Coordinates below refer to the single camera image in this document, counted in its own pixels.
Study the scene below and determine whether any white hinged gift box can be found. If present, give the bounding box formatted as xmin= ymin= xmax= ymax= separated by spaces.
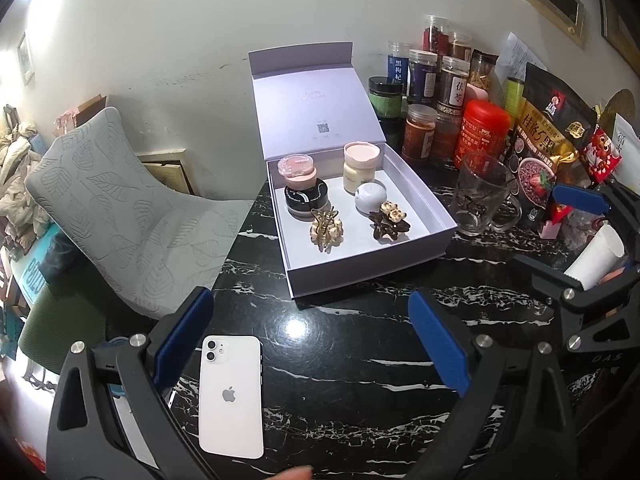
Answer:
xmin=248 ymin=40 xmax=458 ymax=301

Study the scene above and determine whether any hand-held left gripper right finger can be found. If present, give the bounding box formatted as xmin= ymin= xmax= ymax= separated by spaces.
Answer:
xmin=407 ymin=287 xmax=581 ymax=480

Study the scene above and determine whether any blue bag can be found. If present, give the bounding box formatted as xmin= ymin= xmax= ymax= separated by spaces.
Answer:
xmin=12 ymin=225 xmax=61 ymax=306

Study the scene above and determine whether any blue label clear jar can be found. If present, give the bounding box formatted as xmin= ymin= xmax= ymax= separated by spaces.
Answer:
xmin=387 ymin=41 xmax=416 ymax=96

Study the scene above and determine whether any red canister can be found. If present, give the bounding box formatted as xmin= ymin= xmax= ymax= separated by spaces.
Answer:
xmin=454 ymin=100 xmax=511 ymax=168

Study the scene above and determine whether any beige label brown jar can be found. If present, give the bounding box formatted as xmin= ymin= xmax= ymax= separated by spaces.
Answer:
xmin=438 ymin=55 xmax=471 ymax=111

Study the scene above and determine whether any red snack bag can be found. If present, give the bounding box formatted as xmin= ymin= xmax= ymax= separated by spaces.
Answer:
xmin=582 ymin=125 xmax=623 ymax=183

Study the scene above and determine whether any dried slice bag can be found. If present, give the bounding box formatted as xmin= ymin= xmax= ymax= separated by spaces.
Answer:
xmin=470 ymin=50 xmax=501 ymax=96

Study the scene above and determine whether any gold claw hair clip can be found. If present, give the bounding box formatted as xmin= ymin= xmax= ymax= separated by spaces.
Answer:
xmin=309 ymin=207 xmax=346 ymax=256

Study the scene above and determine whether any flower hair clip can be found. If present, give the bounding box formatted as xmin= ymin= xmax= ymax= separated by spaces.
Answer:
xmin=368 ymin=201 xmax=412 ymax=242

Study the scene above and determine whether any green jar black lid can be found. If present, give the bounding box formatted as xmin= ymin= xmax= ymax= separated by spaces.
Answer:
xmin=368 ymin=76 xmax=403 ymax=121

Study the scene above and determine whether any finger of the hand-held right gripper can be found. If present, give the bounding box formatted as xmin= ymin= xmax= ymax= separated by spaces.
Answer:
xmin=514 ymin=254 xmax=640 ymax=341
xmin=551 ymin=180 xmax=640 ymax=261

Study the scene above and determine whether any white tube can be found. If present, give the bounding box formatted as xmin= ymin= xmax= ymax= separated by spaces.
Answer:
xmin=565 ymin=222 xmax=626 ymax=291

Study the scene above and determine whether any glass mug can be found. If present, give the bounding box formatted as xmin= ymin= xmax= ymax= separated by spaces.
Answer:
xmin=446 ymin=152 xmax=523 ymax=236

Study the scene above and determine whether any white paper sheet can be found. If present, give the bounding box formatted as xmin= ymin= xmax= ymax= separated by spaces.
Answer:
xmin=495 ymin=32 xmax=538 ymax=81

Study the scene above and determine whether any seed-filled clear jar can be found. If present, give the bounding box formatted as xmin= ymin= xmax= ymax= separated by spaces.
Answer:
xmin=435 ymin=109 xmax=462 ymax=163

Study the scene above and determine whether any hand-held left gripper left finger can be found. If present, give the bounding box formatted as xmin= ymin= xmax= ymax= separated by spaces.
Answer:
xmin=45 ymin=286 xmax=216 ymax=480

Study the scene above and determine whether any black grain bag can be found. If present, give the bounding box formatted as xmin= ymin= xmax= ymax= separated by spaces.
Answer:
xmin=502 ymin=62 xmax=598 ymax=223

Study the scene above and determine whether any black round powder compact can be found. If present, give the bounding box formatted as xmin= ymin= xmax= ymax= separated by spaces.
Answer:
xmin=284 ymin=178 xmax=329 ymax=221

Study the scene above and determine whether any leaf pattern chair cushion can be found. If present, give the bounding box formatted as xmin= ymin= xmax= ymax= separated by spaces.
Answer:
xmin=24 ymin=106 xmax=256 ymax=320

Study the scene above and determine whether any small brown clear jar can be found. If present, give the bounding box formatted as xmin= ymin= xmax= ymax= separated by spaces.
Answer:
xmin=447 ymin=31 xmax=473 ymax=61

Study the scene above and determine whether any white round jar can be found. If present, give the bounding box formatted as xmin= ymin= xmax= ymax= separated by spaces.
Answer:
xmin=354 ymin=182 xmax=388 ymax=212

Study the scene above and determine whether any orange-brown spice jar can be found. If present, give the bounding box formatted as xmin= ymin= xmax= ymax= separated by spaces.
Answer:
xmin=402 ymin=104 xmax=437 ymax=163

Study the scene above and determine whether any cream cosmetic jar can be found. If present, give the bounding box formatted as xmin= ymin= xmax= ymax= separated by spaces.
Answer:
xmin=342 ymin=160 xmax=379 ymax=194

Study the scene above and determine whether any wooden wall frame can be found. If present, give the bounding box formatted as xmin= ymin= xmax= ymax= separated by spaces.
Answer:
xmin=597 ymin=0 xmax=640 ymax=61
xmin=530 ymin=0 xmax=586 ymax=51

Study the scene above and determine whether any pile of clothes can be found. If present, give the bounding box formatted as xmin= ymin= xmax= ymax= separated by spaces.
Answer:
xmin=0 ymin=105 xmax=51 ymax=241

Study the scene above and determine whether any purple label clear jar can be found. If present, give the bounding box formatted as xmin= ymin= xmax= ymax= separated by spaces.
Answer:
xmin=407 ymin=49 xmax=439 ymax=108

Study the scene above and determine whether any white paper bag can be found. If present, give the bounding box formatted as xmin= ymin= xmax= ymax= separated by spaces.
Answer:
xmin=612 ymin=112 xmax=640 ymax=191

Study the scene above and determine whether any round woven mat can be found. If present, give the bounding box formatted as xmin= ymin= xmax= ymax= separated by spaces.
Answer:
xmin=600 ymin=89 xmax=636 ymax=131

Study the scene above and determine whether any cardboard box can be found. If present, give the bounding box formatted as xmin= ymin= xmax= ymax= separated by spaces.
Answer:
xmin=75 ymin=94 xmax=108 ymax=121

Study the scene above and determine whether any white smartphone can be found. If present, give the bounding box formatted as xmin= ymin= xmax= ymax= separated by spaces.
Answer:
xmin=198 ymin=335 xmax=265 ymax=460

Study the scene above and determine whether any small wall picture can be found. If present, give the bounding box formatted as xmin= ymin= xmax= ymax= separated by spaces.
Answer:
xmin=17 ymin=32 xmax=36 ymax=86

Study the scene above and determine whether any red berry clear jar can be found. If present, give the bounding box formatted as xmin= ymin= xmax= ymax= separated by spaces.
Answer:
xmin=422 ymin=14 xmax=451 ymax=53

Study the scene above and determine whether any green tube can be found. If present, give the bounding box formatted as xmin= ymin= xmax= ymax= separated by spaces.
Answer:
xmin=502 ymin=76 xmax=526 ymax=116

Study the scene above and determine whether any pink blush compact clear lid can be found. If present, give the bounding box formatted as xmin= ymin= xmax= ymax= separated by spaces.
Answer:
xmin=277 ymin=152 xmax=318 ymax=189

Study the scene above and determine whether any leaning wooden picture frame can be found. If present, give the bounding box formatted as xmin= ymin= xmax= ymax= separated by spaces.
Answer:
xmin=135 ymin=149 xmax=196 ymax=196

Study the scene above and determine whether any green chair seat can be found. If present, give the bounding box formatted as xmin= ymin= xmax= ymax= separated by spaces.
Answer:
xmin=17 ymin=280 xmax=108 ymax=376

